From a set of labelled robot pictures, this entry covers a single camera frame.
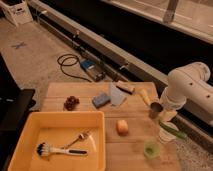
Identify blue sponge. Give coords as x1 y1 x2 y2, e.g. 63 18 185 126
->
92 93 110 108

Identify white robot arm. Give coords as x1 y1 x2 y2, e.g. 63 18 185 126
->
160 62 213 126

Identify metal cup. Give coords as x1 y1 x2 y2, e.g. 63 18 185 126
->
149 102 163 119

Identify green plastic cup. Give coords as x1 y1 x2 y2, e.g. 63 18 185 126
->
144 140 160 159

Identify light blue cloth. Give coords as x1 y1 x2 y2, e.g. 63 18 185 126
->
110 83 126 106

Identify brown white brush block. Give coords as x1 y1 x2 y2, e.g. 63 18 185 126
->
116 81 135 94

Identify blue grey power box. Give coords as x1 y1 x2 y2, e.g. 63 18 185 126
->
80 59 105 82

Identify bunch of dark grapes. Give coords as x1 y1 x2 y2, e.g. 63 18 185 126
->
64 96 80 111

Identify yellow banana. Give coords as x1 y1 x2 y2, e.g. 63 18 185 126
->
139 89 151 105

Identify orange yellow fruit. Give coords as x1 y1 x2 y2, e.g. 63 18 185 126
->
116 120 128 136

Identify yellow plastic tray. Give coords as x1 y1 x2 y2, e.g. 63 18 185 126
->
8 111 106 171

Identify white bowl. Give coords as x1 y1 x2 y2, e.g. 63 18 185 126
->
158 122 177 144

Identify black white dish brush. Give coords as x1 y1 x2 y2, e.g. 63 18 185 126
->
36 143 88 157

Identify black chair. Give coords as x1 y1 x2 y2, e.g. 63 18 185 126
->
0 53 36 171

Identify white cardboard box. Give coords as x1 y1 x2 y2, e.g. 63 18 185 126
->
0 0 33 27

